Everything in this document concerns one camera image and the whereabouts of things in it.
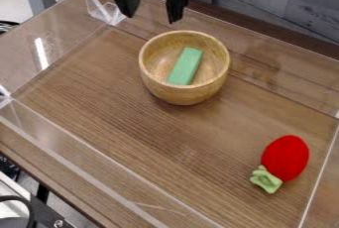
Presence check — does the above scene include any black table leg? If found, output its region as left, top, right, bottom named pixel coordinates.
left=37, top=184, right=50, bottom=203

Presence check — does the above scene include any red plush strawberry toy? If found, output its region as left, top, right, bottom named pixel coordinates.
left=252, top=135, right=310, bottom=194

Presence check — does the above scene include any clear acrylic corner bracket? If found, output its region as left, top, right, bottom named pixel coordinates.
left=86, top=0, right=126, bottom=26

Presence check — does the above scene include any green rectangular block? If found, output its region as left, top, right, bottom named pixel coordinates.
left=166, top=48, right=203, bottom=85

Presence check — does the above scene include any brown wooden bowl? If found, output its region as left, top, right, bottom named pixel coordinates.
left=139, top=30, right=231, bottom=105

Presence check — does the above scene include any black cable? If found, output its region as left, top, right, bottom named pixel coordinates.
left=0, top=194, right=38, bottom=228

